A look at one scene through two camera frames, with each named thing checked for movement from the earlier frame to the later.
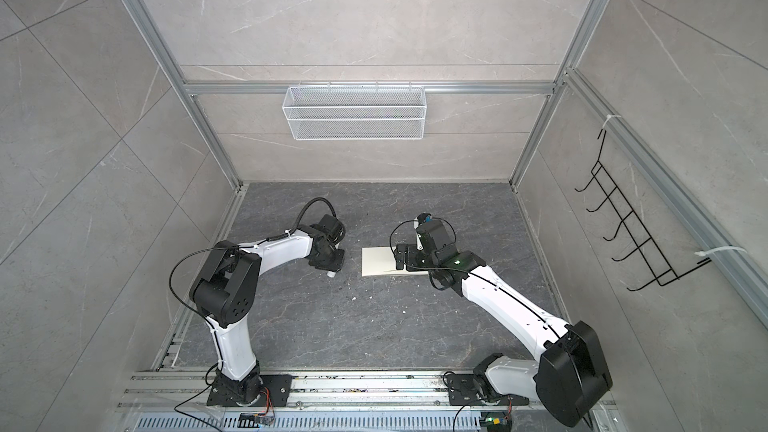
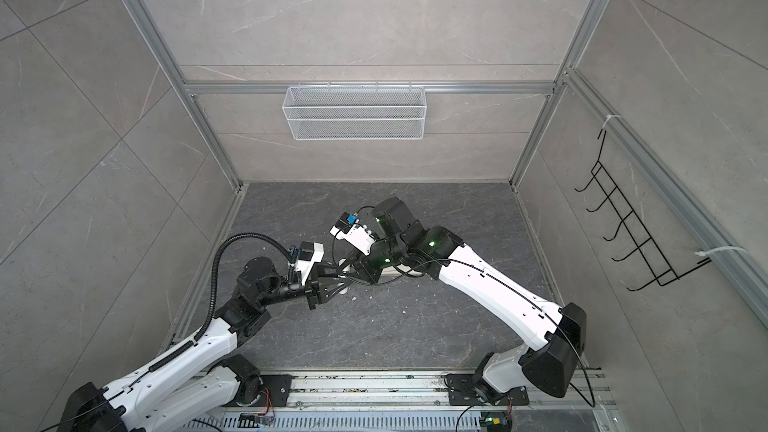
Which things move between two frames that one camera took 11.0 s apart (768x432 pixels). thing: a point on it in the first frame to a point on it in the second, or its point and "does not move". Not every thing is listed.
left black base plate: (276, 390) does not move
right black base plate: (463, 391) does not move
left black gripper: (338, 265) to (316, 290)
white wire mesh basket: (355, 113) does not move
